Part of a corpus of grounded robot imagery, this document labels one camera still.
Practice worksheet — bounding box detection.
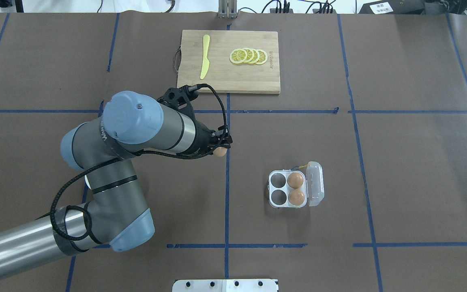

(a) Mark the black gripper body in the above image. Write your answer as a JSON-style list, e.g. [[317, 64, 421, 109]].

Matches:
[[185, 121, 232, 158]]

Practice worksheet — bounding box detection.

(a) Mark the brown egg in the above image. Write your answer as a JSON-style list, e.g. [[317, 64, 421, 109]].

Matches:
[[288, 189, 306, 206], [287, 172, 304, 189], [212, 147, 228, 157]]

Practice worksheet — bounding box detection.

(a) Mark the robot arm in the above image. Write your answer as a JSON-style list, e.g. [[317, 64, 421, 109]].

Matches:
[[0, 84, 232, 280]]

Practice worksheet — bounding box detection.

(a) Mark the clear plastic egg box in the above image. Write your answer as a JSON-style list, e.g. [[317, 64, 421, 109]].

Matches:
[[267, 161, 326, 209]]

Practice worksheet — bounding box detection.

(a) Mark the black box with label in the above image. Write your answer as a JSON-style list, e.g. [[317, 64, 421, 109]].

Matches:
[[357, 0, 426, 15]]

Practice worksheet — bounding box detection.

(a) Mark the wooden cutting board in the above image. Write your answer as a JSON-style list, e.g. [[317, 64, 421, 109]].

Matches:
[[177, 30, 281, 94]]

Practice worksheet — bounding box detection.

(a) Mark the front lemon slice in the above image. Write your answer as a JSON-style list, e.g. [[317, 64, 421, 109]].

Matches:
[[229, 49, 248, 64]]

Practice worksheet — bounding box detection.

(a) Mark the lemon slice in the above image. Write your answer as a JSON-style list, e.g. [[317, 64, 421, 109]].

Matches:
[[255, 49, 268, 65], [247, 49, 260, 64], [242, 47, 255, 63], [229, 49, 248, 64]]

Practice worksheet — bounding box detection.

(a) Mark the rear lemon slice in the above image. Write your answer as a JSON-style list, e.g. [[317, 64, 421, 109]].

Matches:
[[255, 49, 268, 65]]

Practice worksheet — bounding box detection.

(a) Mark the yellow plastic knife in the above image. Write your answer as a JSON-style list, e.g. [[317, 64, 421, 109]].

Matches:
[[199, 34, 210, 80]]

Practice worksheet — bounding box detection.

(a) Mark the white bowl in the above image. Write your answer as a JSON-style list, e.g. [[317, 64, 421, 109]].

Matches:
[[84, 175, 92, 190]]

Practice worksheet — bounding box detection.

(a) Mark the aluminium frame post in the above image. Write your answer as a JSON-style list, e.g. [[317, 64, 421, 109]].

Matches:
[[218, 0, 238, 19]]

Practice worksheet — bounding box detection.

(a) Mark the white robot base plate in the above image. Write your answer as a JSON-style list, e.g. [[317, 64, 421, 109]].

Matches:
[[172, 279, 280, 292]]

